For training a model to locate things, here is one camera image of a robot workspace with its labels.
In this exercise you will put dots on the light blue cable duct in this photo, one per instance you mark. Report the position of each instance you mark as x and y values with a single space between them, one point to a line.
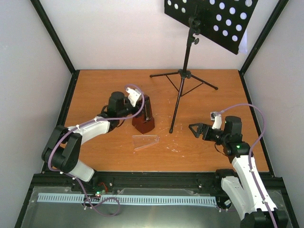
141 200

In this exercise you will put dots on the black frame post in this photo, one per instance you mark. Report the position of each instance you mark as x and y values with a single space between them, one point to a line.
53 34
281 4

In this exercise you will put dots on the black frame post right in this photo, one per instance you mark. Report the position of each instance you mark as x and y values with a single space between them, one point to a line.
281 4

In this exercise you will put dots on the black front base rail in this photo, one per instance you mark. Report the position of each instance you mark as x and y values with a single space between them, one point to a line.
199 182

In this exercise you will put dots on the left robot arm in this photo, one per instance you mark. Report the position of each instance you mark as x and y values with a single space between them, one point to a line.
62 151

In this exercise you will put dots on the clear plastic metronome cover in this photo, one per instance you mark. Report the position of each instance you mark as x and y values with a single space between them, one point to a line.
144 141

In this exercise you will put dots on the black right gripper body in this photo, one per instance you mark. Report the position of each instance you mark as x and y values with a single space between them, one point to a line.
208 136

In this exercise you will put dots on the black frame post left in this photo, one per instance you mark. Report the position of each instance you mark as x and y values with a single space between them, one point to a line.
53 34

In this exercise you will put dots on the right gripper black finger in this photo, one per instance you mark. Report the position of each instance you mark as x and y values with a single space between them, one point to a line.
198 125
197 130

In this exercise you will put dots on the black music stand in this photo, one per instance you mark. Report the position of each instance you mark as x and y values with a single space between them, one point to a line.
222 21

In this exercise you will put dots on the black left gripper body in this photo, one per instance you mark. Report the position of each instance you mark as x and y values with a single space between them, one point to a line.
124 111

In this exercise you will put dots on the brown wooden metronome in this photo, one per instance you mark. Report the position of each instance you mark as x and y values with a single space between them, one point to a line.
144 122

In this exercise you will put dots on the white sheet music paper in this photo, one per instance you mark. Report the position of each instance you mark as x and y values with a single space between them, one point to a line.
243 44

